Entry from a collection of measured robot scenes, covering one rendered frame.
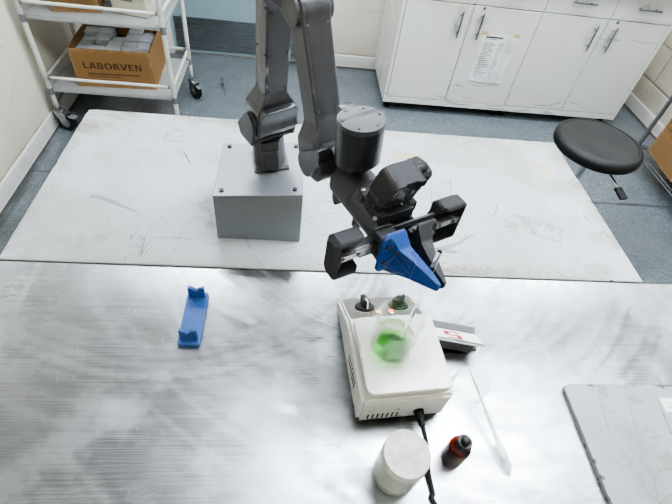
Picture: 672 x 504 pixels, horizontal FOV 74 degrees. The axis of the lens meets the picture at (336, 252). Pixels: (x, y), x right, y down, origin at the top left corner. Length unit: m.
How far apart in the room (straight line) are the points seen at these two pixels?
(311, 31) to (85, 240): 0.57
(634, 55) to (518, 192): 2.49
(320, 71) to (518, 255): 0.58
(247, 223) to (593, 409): 0.64
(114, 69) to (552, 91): 2.64
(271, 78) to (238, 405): 0.48
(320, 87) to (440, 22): 2.40
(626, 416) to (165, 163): 0.97
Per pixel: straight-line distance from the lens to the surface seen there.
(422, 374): 0.64
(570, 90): 3.48
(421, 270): 0.50
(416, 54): 3.00
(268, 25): 0.66
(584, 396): 0.83
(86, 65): 2.77
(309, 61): 0.57
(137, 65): 2.69
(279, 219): 0.83
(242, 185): 0.81
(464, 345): 0.76
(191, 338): 0.73
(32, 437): 0.74
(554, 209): 1.14
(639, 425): 0.86
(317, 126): 0.59
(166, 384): 0.72
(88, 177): 1.06
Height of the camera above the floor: 1.53
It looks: 48 degrees down
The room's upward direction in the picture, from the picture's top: 10 degrees clockwise
